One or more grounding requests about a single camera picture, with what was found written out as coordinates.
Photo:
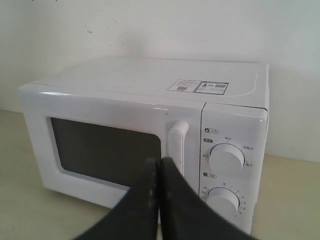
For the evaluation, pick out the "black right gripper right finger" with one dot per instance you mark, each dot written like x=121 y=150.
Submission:
x=184 y=216

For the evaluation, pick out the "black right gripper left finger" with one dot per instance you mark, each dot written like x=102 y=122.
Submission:
x=135 y=216

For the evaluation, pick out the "white microwave door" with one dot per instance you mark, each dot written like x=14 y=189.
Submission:
x=92 y=145

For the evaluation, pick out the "white Midea microwave body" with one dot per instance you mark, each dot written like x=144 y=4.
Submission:
x=240 y=117

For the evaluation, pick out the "lower white timer knob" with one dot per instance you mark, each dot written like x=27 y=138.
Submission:
x=223 y=201

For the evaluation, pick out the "upper white power knob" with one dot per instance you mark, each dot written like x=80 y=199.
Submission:
x=226 y=159

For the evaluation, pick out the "blue white label sticker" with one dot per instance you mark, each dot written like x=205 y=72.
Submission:
x=199 y=87

